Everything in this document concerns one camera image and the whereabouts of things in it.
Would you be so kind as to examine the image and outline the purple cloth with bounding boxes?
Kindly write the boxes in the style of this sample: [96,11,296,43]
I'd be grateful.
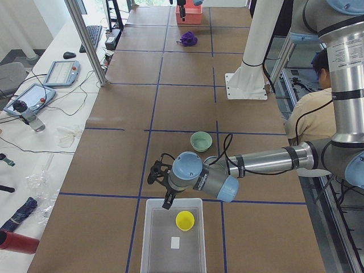
[176,31,198,47]

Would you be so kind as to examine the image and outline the white crumpled cloth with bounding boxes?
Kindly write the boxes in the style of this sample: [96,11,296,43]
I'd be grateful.
[56,125,83,148]

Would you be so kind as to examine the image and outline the pale green bowl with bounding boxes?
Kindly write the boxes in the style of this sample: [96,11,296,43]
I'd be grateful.
[190,131,213,152]

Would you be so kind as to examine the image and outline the red bottle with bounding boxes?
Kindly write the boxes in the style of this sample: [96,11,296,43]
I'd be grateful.
[1,229,40,254]

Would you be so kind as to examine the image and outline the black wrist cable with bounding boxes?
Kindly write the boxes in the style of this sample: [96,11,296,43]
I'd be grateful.
[159,133,302,174]

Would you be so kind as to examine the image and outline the yellow plastic cup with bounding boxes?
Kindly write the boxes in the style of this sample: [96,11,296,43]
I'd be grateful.
[175,210,195,231]

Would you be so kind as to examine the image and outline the black keyboard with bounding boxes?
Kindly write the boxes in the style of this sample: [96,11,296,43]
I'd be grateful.
[86,25,103,49]

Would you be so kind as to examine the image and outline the teach pendant near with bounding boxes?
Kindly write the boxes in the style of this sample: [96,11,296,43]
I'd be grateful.
[3,83,56,116]

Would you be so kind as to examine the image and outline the black computer mouse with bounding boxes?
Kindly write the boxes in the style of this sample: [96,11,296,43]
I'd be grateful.
[63,51,76,60]

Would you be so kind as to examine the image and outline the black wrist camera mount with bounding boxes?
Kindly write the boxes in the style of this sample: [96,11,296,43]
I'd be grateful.
[147,160,172,186]

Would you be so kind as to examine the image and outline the aluminium frame post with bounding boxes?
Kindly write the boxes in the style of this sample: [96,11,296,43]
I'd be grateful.
[64,0,107,86]

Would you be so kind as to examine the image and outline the teach pendant far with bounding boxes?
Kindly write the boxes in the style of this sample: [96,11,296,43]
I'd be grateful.
[43,60,80,88]

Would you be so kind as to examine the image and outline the clear plastic storage box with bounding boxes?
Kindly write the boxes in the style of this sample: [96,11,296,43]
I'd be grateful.
[140,198,207,272]

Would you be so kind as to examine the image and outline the teach pendant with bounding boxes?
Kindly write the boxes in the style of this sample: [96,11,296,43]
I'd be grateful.
[43,60,80,88]
[3,83,56,116]

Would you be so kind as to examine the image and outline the folded blue umbrella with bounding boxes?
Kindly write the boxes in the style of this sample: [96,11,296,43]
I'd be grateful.
[1,197,38,232]

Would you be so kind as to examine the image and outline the pink plastic tray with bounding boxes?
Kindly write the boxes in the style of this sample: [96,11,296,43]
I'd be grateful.
[175,5,202,24]

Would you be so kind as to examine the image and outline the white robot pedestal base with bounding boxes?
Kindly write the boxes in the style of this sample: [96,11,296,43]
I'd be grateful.
[225,0,285,101]

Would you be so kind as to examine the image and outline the clear water bottle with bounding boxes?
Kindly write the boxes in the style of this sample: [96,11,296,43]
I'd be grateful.
[13,100,46,132]

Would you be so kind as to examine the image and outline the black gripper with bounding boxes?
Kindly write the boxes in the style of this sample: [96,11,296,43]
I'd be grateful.
[162,185,182,209]
[177,0,186,22]

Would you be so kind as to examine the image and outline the seated person beige shirt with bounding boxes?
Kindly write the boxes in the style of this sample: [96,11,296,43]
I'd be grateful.
[284,49,336,146]

